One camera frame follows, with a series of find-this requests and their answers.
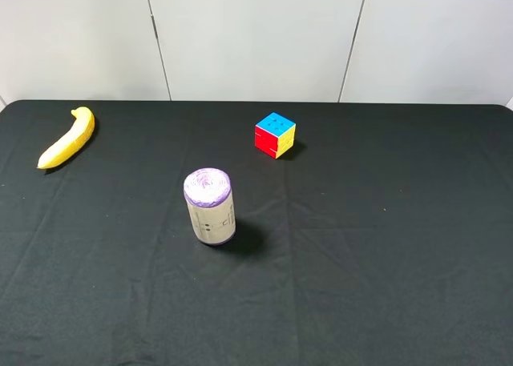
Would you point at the black tablecloth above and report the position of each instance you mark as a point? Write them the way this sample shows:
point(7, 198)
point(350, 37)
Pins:
point(383, 236)

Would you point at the purple bag roll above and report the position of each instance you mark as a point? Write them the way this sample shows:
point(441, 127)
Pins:
point(208, 195)

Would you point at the colourful puzzle cube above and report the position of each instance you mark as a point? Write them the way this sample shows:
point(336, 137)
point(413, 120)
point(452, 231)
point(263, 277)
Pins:
point(274, 135)

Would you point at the yellow banana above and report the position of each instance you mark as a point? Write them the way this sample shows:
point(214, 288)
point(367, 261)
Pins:
point(71, 142)

